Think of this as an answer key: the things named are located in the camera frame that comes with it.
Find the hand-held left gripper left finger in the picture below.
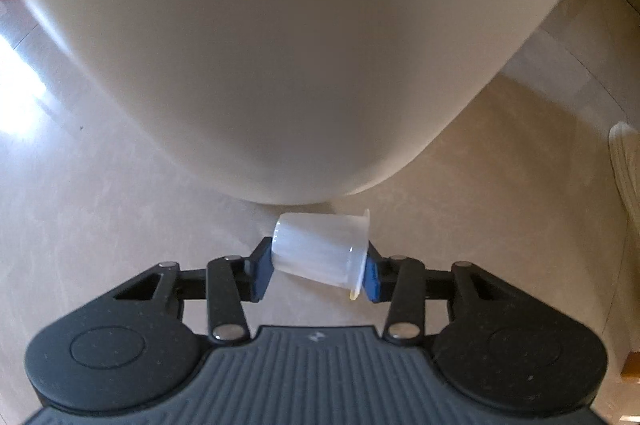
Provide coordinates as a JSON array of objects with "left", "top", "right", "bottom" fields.
[{"left": 114, "top": 235, "right": 275, "bottom": 346}]

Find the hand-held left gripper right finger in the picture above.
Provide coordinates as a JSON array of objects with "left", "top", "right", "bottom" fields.
[{"left": 360, "top": 242, "right": 518, "bottom": 346}]

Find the small white plastic cup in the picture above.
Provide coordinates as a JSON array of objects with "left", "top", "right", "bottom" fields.
[{"left": 270, "top": 209, "right": 372, "bottom": 301}]

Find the white round bin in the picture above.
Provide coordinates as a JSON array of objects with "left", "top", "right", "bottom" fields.
[{"left": 0, "top": 0, "right": 619, "bottom": 206}]

